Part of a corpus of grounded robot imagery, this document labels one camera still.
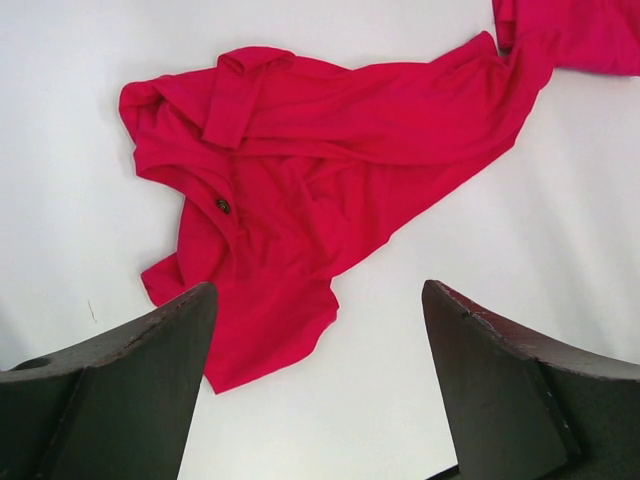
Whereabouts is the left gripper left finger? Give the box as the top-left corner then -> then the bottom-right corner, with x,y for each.
1,283 -> 218,479

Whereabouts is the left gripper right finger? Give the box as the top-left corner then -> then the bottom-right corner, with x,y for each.
422,280 -> 639,479

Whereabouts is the magenta t shirt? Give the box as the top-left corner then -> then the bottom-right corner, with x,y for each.
119,33 -> 554,393
492,0 -> 639,76

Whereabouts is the folded magenta t shirt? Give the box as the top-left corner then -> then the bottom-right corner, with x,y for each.
492,0 -> 639,76

